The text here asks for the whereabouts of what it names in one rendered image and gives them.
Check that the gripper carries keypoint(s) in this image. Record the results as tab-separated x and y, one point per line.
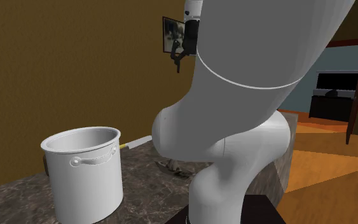
191	35

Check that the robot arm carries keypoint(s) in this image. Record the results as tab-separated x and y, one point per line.
243	62

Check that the dark boat shaped figure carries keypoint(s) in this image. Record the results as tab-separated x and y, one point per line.
172	169

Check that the white metal pot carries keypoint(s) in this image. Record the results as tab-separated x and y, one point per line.
85	183

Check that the black television cabinet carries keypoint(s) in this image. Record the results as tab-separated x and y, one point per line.
330	108

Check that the dark robot stand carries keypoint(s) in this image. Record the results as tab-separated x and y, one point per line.
259	211

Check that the dark brown door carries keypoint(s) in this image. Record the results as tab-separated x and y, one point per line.
357	102

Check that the dark framed wall picture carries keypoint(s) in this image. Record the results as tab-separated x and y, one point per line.
172	32

